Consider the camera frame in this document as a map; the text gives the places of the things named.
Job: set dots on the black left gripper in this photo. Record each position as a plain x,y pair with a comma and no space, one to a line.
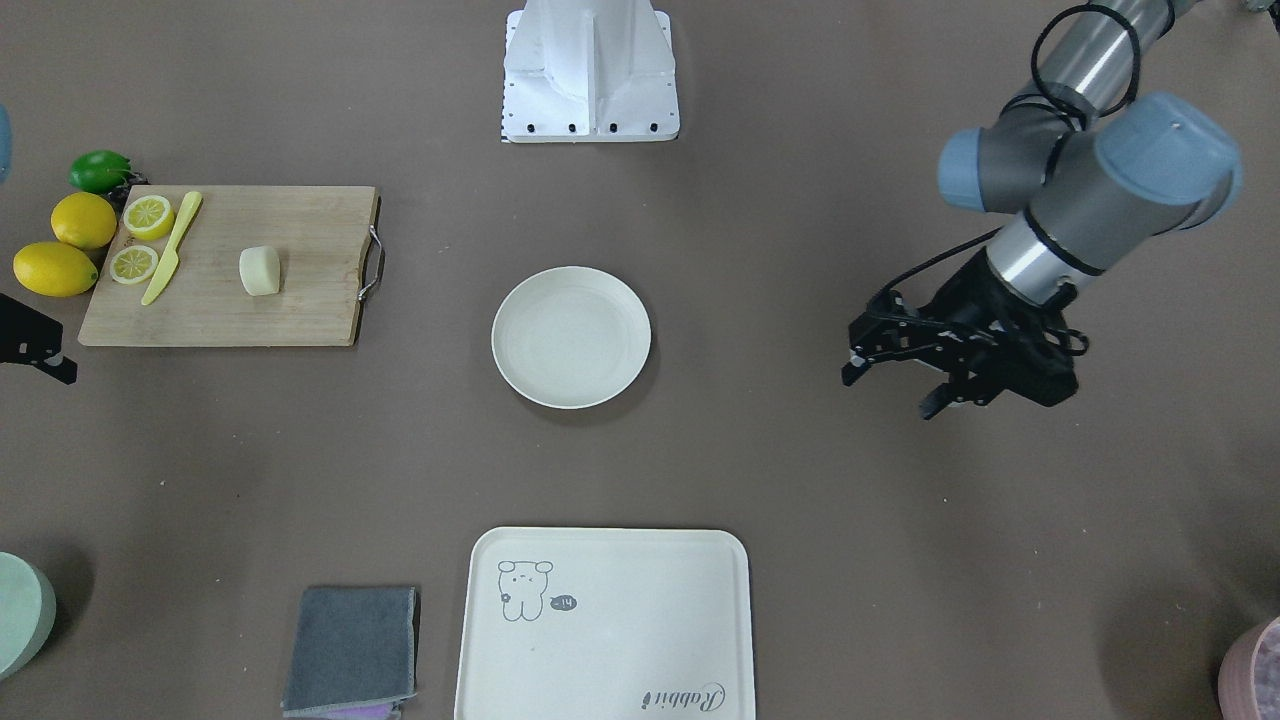
972,297

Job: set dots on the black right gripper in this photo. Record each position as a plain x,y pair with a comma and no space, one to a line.
30,338

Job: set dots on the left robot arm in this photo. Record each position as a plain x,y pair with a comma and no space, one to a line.
1085,170

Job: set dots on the cream rabbit print tray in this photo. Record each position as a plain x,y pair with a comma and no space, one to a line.
607,623

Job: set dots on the lower whole lemon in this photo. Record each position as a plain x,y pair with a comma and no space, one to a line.
54,269

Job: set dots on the whole lemon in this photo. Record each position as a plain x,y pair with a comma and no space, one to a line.
54,269
84,220

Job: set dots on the lower lemon slice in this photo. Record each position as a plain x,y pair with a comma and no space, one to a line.
134,264

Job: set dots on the lemon slice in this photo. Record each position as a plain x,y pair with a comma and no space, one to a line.
134,264
149,217

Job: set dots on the upper whole lemon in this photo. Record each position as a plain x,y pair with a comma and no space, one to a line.
84,220

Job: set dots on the yellow plastic knife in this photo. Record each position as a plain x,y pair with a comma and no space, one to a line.
169,260

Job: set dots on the upper lemon slice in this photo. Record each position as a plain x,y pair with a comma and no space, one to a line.
149,217

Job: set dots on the green lime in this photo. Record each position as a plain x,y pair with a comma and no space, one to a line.
99,171

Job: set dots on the pale green bowl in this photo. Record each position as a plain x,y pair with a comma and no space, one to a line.
28,611

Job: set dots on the bamboo cutting board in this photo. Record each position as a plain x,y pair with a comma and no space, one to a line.
322,235

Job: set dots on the cream round plate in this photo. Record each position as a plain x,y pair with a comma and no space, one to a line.
571,337

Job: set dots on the grey folded cloth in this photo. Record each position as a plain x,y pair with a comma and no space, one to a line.
353,654

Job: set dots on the pink bowl of ice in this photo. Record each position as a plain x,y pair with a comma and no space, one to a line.
1248,684

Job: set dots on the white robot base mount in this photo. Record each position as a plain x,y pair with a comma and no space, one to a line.
589,72

